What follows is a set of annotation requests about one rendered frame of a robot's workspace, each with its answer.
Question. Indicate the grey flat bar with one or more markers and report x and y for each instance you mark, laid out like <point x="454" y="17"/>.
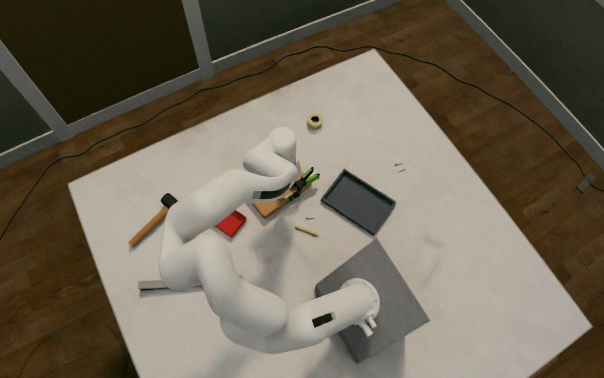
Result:
<point x="148" y="285"/>

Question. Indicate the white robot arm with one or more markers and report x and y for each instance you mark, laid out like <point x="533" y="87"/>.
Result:
<point x="258" y="312"/>

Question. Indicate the dark green mallet with tan wooden handle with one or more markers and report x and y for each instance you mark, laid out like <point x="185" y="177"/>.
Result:
<point x="167" y="200"/>

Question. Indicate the red shallow tray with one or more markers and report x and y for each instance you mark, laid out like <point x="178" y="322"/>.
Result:
<point x="231" y="223"/>

